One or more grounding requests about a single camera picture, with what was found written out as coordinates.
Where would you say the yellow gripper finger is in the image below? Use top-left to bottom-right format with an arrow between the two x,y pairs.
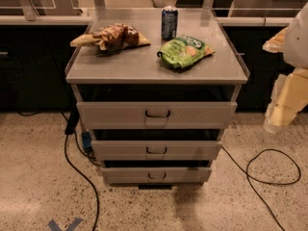
263,68 -> 308,133
263,28 -> 288,53

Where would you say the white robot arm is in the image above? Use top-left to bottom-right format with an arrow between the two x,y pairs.
263,4 -> 308,133

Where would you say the grey drawer cabinet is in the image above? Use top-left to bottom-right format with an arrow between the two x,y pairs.
64,7 -> 251,191

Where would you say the green chip bag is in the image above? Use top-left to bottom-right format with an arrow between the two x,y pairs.
157,35 -> 215,69

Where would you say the blue soda can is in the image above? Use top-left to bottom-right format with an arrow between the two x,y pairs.
161,6 -> 178,40

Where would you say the brown chip bag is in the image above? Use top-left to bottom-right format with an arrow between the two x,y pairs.
70,23 -> 150,51

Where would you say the blue box behind cabinet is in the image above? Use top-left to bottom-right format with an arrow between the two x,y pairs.
81,132 -> 91,152

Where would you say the black power adapter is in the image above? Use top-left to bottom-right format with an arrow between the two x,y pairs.
64,109 -> 79,135

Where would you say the blue tape cross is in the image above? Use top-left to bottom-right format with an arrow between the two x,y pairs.
47,218 -> 83,231

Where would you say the black cable on right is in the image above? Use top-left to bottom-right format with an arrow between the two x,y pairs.
220,146 -> 302,231

